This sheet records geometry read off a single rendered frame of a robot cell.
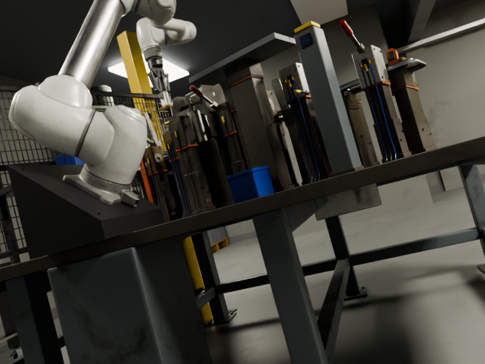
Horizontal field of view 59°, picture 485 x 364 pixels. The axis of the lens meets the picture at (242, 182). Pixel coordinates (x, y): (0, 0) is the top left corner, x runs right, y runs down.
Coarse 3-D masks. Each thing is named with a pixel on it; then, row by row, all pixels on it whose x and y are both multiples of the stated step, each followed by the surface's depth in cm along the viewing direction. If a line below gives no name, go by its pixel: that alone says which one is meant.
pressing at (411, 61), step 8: (400, 64) 140; (408, 64) 146; (416, 64) 150; (424, 64) 151; (344, 88) 151; (352, 88) 161; (360, 88) 165; (280, 112) 167; (280, 120) 187; (168, 160) 219
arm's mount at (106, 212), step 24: (24, 168) 126; (48, 168) 136; (72, 168) 146; (24, 192) 122; (48, 192) 119; (72, 192) 125; (24, 216) 122; (48, 216) 120; (72, 216) 117; (96, 216) 116; (120, 216) 124; (144, 216) 136; (48, 240) 120; (72, 240) 118; (96, 240) 116
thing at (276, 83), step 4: (272, 80) 160; (276, 80) 159; (272, 84) 161; (276, 84) 160; (280, 84) 159; (276, 88) 160; (280, 88) 159; (276, 92) 161; (280, 92) 160; (276, 96) 161; (280, 96) 160; (284, 96) 160; (280, 100) 161; (284, 100) 160; (280, 104) 161; (284, 104) 161; (284, 108) 161; (288, 108) 160
